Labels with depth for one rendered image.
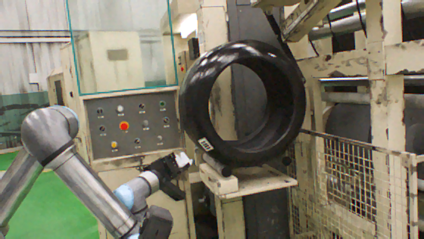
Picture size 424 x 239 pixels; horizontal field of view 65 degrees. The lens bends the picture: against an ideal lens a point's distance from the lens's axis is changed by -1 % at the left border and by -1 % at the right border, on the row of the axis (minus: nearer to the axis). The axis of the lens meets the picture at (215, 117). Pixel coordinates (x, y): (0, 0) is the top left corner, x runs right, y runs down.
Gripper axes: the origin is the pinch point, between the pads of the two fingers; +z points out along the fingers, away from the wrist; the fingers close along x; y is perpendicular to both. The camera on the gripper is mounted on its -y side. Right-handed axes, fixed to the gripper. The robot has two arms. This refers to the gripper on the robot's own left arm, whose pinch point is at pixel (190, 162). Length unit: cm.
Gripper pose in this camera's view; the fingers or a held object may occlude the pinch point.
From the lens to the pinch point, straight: 129.1
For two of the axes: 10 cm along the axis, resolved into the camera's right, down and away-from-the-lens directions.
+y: -4.4, -9.0, -0.2
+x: -7.3, 3.4, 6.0
